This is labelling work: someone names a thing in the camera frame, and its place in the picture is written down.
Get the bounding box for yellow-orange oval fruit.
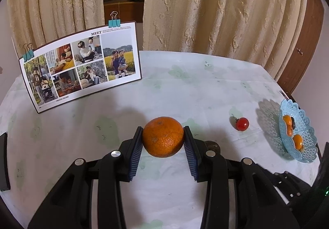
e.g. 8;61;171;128
293;134;303;150

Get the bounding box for light blue plastic basket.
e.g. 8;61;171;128
278;99;318;163

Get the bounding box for orange mandarin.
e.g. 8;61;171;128
282;115;293;127

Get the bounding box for large orange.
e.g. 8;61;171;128
142;116;184;158

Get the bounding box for dark passion fruit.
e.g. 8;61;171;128
205;140;221;154
291;117;295;130

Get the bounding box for black smartphone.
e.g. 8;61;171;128
0;132;11;191

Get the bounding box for small red cherry tomato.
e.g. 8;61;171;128
235;117;249;131

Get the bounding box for white patterned tablecloth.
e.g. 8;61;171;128
1;51;320;227

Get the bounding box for photo collage board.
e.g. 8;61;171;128
20;22;142;113

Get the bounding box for left teal binder clip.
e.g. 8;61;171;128
23;42;34;62

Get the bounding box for teal binder clip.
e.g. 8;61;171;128
108;10;121;28
23;42;34;62

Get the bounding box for brown wooden door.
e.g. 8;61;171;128
277;0;324;97

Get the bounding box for right teal binder clip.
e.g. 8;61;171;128
108;10;121;28

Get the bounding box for beige curtain right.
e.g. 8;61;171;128
143;0;307;80

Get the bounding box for beige curtain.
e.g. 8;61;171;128
7;0;105;56
143;0;307;80

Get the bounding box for beige curtain left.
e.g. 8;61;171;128
7;0;105;56

